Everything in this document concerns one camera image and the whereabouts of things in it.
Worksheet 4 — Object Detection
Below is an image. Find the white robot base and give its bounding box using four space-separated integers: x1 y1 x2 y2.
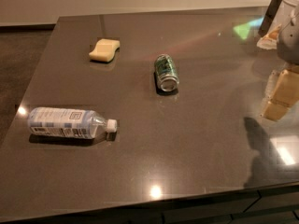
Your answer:
274 0 299 25

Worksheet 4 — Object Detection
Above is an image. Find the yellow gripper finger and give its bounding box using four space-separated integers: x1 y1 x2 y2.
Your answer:
262 64 299 121

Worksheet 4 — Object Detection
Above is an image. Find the green soda can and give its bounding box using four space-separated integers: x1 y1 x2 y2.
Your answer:
154 54 179 92

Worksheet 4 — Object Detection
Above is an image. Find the yellow sponge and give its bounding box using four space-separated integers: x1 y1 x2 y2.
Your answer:
89 39 120 63

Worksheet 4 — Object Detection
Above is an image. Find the black panel at table edge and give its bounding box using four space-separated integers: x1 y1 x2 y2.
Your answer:
258 0 282 37

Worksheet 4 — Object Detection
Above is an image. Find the clear plastic water bottle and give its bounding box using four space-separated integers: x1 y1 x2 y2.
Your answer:
27 107 118 139

